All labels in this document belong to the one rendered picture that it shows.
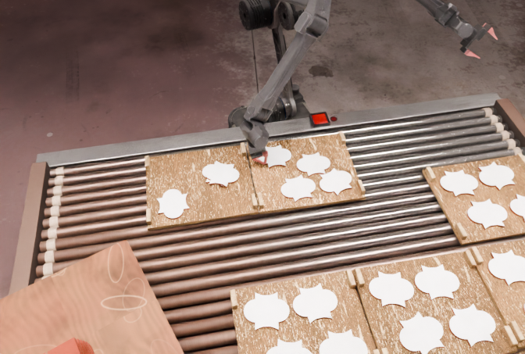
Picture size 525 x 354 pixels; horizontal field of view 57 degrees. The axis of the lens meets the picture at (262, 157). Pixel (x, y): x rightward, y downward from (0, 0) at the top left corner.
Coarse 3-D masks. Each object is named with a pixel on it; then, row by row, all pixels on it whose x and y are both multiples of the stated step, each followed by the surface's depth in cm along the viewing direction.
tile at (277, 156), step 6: (270, 150) 200; (276, 150) 200; (282, 150) 200; (270, 156) 197; (276, 156) 197; (282, 156) 198; (288, 156) 198; (270, 162) 195; (276, 162) 195; (282, 162) 196
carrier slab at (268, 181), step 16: (272, 144) 204; (288, 144) 204; (304, 144) 204; (320, 144) 204; (336, 144) 204; (336, 160) 198; (256, 176) 192; (272, 176) 192; (288, 176) 192; (304, 176) 192; (352, 176) 192; (256, 192) 187; (272, 192) 187; (320, 192) 187; (352, 192) 187; (272, 208) 182; (288, 208) 182
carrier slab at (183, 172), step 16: (160, 160) 198; (176, 160) 198; (192, 160) 198; (208, 160) 198; (224, 160) 198; (240, 160) 198; (160, 176) 193; (176, 176) 193; (192, 176) 193; (240, 176) 193; (160, 192) 187; (192, 192) 187; (208, 192) 187; (224, 192) 187; (240, 192) 187; (192, 208) 182; (208, 208) 182; (224, 208) 182; (240, 208) 182; (160, 224) 178; (176, 224) 178
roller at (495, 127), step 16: (464, 128) 212; (480, 128) 212; (496, 128) 212; (368, 144) 206; (384, 144) 206; (400, 144) 207; (416, 144) 209; (144, 176) 195; (48, 192) 190; (64, 192) 191; (80, 192) 192
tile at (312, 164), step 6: (306, 156) 198; (312, 156) 198; (318, 156) 198; (300, 162) 196; (306, 162) 196; (312, 162) 196; (318, 162) 196; (324, 162) 196; (300, 168) 194; (306, 168) 194; (312, 168) 194; (318, 168) 194; (324, 168) 194; (312, 174) 192
